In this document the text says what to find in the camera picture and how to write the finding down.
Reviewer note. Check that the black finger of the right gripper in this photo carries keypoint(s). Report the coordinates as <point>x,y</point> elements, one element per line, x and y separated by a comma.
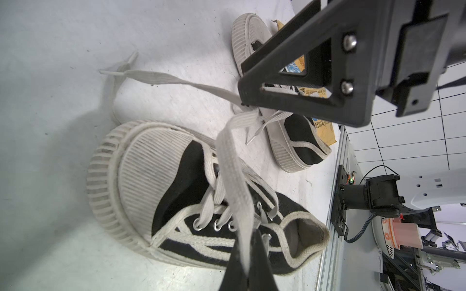
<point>355,29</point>

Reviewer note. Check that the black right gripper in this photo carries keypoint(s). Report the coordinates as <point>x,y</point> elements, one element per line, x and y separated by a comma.
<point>421,39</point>

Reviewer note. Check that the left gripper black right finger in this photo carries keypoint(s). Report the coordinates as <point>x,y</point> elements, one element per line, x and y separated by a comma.
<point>260,277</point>

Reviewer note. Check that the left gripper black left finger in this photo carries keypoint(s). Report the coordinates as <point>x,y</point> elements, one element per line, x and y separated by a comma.
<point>235,278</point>

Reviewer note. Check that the black white sneaker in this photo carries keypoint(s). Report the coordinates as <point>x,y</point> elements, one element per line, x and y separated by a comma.
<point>176,196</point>
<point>294,138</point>

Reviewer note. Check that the pink white background device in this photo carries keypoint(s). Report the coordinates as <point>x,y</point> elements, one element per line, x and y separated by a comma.
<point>394,234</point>

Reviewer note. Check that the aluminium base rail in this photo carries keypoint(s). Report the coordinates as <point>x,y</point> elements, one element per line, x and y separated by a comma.
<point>343,266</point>

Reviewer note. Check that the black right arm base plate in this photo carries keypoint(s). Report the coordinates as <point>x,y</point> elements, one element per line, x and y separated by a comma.
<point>338,212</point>

